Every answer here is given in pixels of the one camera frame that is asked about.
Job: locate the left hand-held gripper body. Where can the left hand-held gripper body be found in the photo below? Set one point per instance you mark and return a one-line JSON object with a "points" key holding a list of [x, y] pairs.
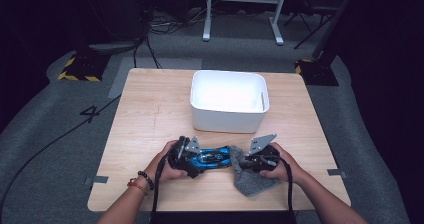
{"points": [[178, 157]]}

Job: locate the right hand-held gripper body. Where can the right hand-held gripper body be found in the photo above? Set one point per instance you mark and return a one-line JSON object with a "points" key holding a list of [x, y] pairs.
{"points": [[261, 162]]}

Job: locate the blue toy car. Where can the blue toy car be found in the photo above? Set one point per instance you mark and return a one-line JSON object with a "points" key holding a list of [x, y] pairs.
{"points": [[211, 157]]}

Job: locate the grey cloth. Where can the grey cloth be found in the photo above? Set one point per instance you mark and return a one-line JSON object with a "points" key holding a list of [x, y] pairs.
{"points": [[251, 184]]}

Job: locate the white plastic bin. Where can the white plastic bin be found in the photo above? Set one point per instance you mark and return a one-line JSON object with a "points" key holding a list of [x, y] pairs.
{"points": [[226, 122]]}

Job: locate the person's left hand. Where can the person's left hand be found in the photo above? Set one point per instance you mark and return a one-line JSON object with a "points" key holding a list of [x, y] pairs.
{"points": [[166, 174]]}

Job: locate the person's right hand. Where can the person's right hand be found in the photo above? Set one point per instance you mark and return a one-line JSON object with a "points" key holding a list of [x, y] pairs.
{"points": [[283, 174]]}

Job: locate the grey tape strip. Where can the grey tape strip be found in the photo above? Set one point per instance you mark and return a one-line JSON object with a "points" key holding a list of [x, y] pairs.
{"points": [[336, 173], [98, 180]]}

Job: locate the black yellow striped base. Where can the black yellow striped base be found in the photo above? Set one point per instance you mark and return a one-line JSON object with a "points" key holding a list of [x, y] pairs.
{"points": [[316, 74], [85, 69]]}

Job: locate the black tripod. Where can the black tripod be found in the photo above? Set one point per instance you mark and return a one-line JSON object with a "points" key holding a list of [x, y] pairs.
{"points": [[313, 20]]}

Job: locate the grey metal post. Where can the grey metal post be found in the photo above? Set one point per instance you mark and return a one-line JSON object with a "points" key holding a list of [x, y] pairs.
{"points": [[333, 24]]}

